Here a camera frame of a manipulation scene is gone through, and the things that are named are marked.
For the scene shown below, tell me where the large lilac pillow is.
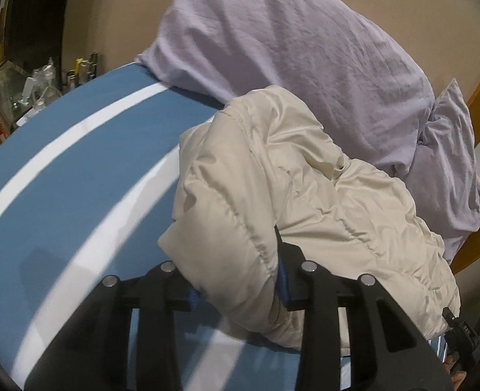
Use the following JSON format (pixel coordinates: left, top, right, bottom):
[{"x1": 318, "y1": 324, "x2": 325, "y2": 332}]
[{"x1": 136, "y1": 0, "x2": 436, "y2": 176}]

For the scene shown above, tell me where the blue white striped bed sheet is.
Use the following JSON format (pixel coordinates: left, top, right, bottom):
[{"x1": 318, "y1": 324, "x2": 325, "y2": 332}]
[{"x1": 0, "y1": 62, "x2": 452, "y2": 391}]

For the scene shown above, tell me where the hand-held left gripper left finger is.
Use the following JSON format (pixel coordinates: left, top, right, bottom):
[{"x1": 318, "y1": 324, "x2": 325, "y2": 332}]
[{"x1": 23, "y1": 261, "x2": 203, "y2": 391}]

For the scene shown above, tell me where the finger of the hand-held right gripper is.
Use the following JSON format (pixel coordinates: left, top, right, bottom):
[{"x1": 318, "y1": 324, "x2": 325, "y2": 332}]
[{"x1": 443, "y1": 309, "x2": 480, "y2": 375}]

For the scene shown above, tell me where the beige puffer jacket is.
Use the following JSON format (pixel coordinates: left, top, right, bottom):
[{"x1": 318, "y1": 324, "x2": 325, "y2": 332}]
[{"x1": 158, "y1": 85, "x2": 461, "y2": 351}]

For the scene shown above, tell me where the glass side table with bottles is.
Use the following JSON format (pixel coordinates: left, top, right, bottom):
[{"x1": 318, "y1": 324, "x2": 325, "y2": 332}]
[{"x1": 0, "y1": 51, "x2": 102, "y2": 131}]

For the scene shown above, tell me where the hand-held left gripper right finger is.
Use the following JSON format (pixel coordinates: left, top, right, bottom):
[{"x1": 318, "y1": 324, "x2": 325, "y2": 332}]
[{"x1": 275, "y1": 225, "x2": 455, "y2": 391}]

